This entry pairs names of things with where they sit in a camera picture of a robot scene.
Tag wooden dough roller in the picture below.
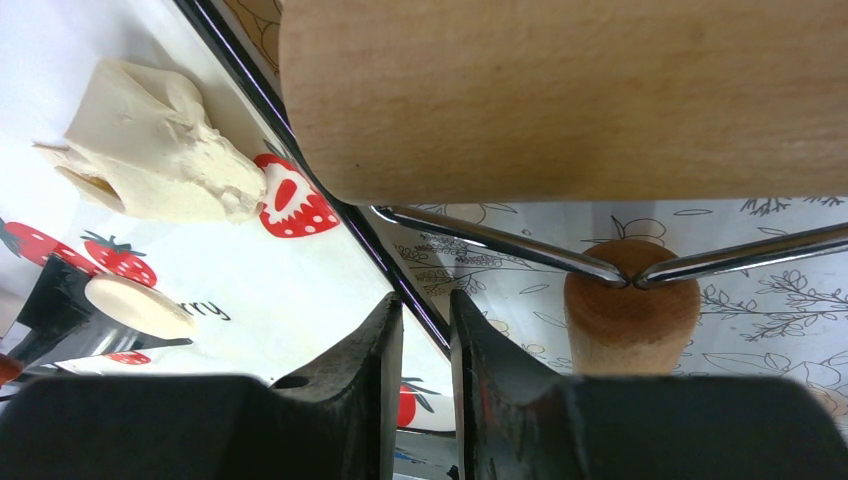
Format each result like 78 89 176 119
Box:
278 1 847 375

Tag scraper with wooden handle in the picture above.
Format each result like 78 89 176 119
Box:
1 254 191 384

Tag strawberry print tray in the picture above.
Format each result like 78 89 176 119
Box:
0 0 458 435

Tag white dough ball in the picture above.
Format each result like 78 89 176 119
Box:
34 60 267 224

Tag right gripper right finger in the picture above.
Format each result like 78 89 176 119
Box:
449 290 847 479

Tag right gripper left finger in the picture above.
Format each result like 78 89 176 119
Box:
1 293 403 479

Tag round cut dough wrapper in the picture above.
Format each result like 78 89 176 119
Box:
84 274 197 340

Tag floral tablecloth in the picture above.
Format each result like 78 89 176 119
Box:
218 0 848 439

